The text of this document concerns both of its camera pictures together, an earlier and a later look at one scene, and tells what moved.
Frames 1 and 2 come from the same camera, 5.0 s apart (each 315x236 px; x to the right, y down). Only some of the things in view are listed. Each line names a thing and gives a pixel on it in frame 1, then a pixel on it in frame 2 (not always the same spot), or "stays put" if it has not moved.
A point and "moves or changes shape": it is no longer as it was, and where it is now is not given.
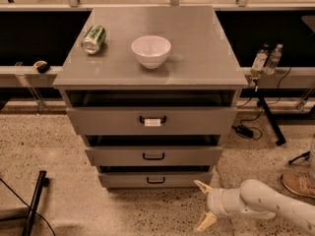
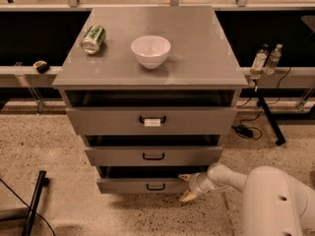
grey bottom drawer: x=149 y=180 moves or changes shape
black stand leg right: x=275 y=128 stays put
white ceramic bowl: x=152 y=50 stays put
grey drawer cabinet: x=151 y=90 stays put
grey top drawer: x=152 y=120 stays put
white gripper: x=215 y=202 -> x=196 y=184
